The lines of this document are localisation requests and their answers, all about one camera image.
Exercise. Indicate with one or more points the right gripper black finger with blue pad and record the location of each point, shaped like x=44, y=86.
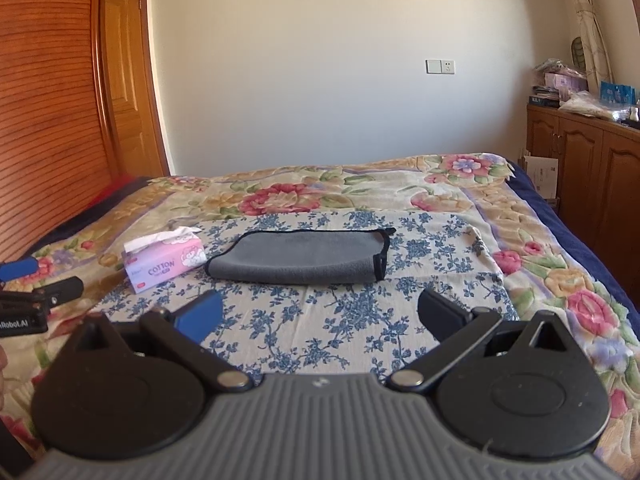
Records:
x=178, y=336

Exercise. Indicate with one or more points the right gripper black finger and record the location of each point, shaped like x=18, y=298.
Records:
x=60, y=292

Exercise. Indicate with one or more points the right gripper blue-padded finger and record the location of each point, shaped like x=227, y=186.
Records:
x=10, y=271

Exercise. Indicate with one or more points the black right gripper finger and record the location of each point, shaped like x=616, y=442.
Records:
x=458, y=331

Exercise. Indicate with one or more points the purple and grey microfibre towel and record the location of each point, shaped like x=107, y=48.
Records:
x=304, y=257

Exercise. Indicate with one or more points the wooden room door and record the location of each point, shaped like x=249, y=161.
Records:
x=138, y=139

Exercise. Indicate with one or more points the person's left hand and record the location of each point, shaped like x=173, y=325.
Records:
x=3, y=364

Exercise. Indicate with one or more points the pink cotton tissue box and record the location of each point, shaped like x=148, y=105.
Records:
x=154, y=259

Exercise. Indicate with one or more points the floral beige bed blanket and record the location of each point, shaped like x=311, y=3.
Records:
x=538, y=272

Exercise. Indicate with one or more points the wooden slatted wardrobe door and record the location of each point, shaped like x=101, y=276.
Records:
x=57, y=145

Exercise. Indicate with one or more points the navy blue bed sheet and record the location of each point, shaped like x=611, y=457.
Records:
x=523, y=187

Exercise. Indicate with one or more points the white cardboard box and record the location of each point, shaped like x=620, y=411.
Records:
x=544, y=173

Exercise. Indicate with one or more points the brown wooden cabinet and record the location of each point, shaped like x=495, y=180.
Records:
x=598, y=185

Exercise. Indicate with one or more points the clear plastic bag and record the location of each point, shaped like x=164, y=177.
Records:
x=583, y=103

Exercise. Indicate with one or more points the pink box on cabinet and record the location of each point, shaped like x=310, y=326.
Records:
x=565, y=85

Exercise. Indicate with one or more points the blue boxes on cabinet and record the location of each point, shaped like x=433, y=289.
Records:
x=617, y=94

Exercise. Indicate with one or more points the patterned cream curtain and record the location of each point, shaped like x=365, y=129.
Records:
x=598, y=66

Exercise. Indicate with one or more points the white wall socket switch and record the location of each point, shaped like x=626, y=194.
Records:
x=440, y=67

